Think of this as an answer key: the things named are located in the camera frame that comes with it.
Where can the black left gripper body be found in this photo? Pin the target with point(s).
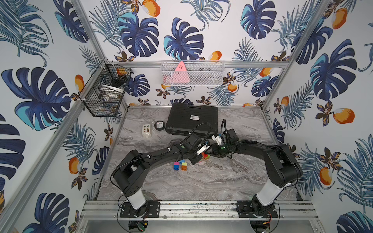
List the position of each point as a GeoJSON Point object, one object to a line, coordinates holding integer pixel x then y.
{"type": "Point", "coordinates": [195, 157]}

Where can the pink triangle object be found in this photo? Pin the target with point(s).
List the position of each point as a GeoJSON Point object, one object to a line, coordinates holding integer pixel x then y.
{"type": "Point", "coordinates": [180, 75]}

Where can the white button control box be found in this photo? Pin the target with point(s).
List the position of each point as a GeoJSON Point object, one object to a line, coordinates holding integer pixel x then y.
{"type": "Point", "coordinates": [146, 130]}

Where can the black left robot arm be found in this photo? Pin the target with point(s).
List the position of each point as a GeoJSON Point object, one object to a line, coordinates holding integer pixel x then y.
{"type": "Point", "coordinates": [131, 172]}

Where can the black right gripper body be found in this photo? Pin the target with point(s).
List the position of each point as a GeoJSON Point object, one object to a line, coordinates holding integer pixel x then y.
{"type": "Point", "coordinates": [220, 151]}

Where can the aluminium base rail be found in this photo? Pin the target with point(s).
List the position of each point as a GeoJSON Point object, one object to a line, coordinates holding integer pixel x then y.
{"type": "Point", "coordinates": [201, 210]}

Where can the black wire basket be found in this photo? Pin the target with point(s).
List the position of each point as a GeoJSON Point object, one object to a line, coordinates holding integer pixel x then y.
{"type": "Point", "coordinates": [104, 92]}

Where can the black plastic tool case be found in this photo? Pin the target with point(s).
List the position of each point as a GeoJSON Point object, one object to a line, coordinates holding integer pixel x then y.
{"type": "Point", "coordinates": [184, 119]}

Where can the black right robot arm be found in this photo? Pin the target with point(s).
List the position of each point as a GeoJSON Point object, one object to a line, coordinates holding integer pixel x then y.
{"type": "Point", "coordinates": [281, 167]}

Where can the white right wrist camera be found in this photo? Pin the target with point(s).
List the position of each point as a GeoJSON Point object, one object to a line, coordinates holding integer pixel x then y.
{"type": "Point", "coordinates": [217, 139]}

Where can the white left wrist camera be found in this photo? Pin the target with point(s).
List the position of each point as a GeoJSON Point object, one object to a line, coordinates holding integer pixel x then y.
{"type": "Point", "coordinates": [206, 145]}

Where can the black round tape roll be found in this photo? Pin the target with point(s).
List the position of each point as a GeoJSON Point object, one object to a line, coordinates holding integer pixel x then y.
{"type": "Point", "coordinates": [160, 125]}

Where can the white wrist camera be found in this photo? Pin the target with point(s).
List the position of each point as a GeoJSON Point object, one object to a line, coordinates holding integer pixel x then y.
{"type": "Point", "coordinates": [217, 139]}
{"type": "Point", "coordinates": [206, 145]}

